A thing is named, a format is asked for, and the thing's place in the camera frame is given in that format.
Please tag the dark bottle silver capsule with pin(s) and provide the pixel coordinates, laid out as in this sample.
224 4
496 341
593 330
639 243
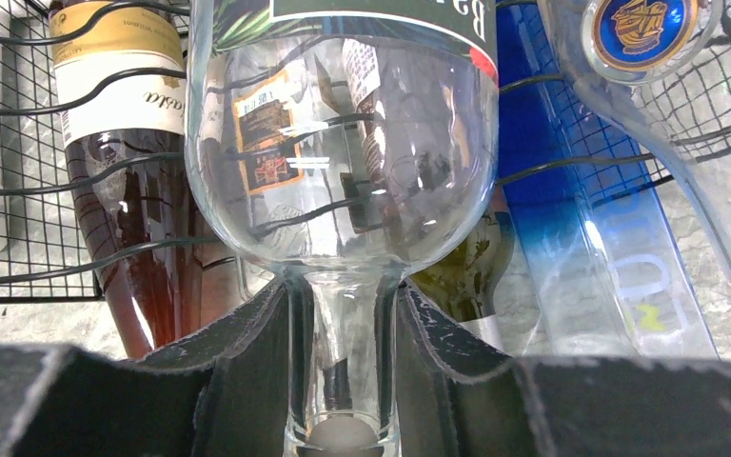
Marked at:
463 283

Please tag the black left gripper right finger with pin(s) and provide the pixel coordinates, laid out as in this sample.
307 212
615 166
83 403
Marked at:
458 396

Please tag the dark bottle black capsule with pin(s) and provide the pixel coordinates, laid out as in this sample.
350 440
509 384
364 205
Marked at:
302 140

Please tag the clear bottle black cap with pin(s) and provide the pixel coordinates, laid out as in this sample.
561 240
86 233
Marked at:
661 72

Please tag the clear bottle silver cap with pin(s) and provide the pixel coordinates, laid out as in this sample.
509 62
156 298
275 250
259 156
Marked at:
436 147

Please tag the dark bottle gold foil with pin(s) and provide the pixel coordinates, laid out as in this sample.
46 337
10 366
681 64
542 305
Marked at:
117 74

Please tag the blue glass bottle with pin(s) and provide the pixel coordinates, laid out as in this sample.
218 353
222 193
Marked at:
602 258

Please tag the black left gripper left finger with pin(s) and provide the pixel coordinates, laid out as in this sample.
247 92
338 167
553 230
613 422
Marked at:
218 392

